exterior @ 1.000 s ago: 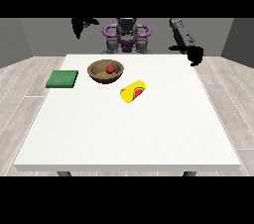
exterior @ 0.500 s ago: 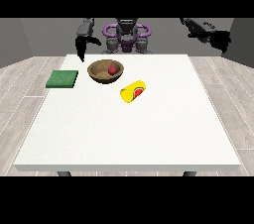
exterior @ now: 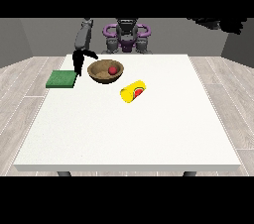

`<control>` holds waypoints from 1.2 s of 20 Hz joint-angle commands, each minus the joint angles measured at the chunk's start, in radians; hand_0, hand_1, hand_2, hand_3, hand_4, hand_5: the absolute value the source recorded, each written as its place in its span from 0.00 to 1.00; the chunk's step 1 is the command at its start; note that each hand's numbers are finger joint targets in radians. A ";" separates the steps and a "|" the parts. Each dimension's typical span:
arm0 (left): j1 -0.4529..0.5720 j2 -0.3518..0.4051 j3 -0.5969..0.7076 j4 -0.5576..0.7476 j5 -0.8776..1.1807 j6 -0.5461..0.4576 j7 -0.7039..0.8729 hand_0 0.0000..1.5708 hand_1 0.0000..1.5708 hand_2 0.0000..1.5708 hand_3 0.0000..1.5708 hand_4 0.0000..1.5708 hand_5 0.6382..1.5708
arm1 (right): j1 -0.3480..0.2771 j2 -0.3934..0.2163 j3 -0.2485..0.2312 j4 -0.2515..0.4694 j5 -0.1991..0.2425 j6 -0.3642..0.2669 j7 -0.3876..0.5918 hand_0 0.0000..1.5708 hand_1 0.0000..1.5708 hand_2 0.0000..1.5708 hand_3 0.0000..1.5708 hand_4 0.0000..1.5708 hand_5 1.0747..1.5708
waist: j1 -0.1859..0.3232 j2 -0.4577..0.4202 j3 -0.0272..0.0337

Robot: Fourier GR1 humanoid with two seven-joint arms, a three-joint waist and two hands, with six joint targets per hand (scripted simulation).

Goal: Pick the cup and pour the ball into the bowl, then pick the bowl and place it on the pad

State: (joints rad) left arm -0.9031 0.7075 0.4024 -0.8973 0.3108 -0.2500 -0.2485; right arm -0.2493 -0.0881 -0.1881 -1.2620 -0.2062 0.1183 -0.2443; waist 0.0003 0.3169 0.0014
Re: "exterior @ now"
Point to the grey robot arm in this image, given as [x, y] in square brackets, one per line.
[84, 34]

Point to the green square pad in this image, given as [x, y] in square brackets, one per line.
[61, 79]

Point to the brown wooden bowl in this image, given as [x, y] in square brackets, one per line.
[105, 71]

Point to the small red ball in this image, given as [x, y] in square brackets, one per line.
[113, 70]

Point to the dark table leg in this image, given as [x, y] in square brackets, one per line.
[189, 173]
[64, 173]

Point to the grey robot trunk purple rings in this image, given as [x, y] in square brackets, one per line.
[126, 38]

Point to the yellow cup with melon print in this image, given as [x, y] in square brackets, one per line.
[133, 91]

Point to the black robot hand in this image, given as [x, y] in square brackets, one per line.
[78, 58]
[221, 23]

